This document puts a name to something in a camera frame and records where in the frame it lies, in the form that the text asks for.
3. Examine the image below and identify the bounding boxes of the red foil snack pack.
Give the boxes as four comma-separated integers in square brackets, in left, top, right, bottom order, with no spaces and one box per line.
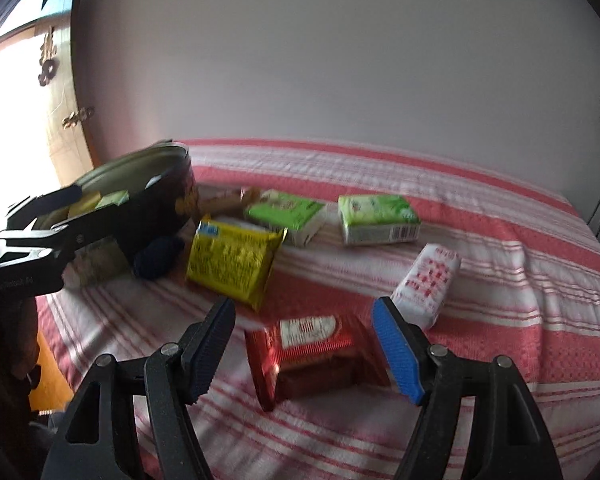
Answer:
[245,314,390,412]

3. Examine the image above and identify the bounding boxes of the door decoration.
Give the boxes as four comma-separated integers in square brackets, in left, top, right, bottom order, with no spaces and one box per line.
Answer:
[38,26,58,87]

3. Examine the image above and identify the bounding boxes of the brown biscuit pack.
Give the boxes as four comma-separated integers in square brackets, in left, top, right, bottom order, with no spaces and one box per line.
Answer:
[197,183,261,218]

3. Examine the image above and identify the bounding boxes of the round metal tin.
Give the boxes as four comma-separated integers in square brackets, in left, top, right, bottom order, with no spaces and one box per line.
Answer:
[32,138,199,281]

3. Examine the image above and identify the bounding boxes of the brass door handle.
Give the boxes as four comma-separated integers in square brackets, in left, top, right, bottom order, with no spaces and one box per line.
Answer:
[61,106,94,129]

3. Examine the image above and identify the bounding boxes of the small green tissue pack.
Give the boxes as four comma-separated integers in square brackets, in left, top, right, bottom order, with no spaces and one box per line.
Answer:
[338,194,422,246]

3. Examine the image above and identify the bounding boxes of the yellow snack pack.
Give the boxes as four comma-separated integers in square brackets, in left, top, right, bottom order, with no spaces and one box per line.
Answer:
[186,218,287,312]

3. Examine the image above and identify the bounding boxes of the wooden door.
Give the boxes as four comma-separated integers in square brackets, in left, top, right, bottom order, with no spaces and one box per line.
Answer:
[0,0,97,189]

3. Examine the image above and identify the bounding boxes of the red white striped bedspread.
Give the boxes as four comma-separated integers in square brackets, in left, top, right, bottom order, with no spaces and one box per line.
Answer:
[35,138,600,480]

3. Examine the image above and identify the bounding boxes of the white red snack pack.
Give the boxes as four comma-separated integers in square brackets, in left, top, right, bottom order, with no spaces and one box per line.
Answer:
[390,244,462,330]

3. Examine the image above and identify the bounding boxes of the large green tissue pack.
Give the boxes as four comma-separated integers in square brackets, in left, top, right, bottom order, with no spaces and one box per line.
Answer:
[246,190,326,247]

